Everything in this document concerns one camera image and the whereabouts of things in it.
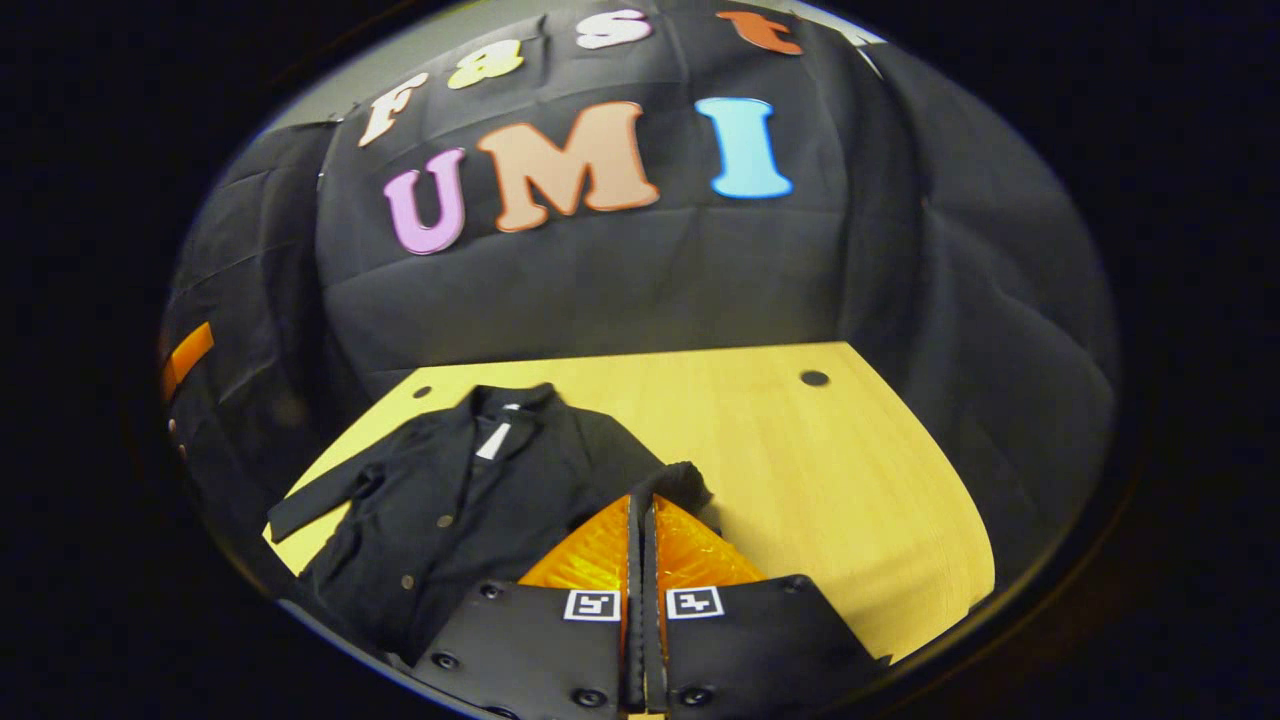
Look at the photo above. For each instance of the black button-up jacket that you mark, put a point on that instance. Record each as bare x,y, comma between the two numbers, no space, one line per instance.
470,510

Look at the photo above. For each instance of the black backdrop cloth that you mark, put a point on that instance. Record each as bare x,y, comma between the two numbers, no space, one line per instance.
640,280

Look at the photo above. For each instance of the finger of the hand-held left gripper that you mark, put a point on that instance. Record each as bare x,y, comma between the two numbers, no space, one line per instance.
188,360

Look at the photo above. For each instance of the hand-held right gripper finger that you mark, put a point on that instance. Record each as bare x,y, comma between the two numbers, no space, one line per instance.
653,640
634,640

